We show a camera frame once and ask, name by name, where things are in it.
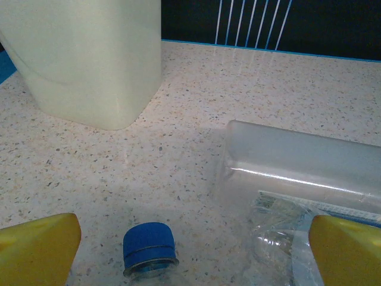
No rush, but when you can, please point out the large clear unlabelled bottle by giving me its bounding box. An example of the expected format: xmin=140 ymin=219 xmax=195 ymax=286
xmin=211 ymin=119 xmax=381 ymax=223

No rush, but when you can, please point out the cream utensil holder orange top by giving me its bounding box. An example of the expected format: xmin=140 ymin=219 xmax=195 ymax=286
xmin=0 ymin=0 xmax=163 ymax=131

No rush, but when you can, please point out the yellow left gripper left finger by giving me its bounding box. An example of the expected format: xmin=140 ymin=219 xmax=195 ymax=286
xmin=0 ymin=212 xmax=82 ymax=286

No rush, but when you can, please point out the clear bottle blue cap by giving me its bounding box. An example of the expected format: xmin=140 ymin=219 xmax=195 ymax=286
xmin=123 ymin=222 xmax=191 ymax=286

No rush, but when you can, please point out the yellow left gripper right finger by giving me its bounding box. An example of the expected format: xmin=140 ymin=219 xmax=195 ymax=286
xmin=308 ymin=214 xmax=381 ymax=286

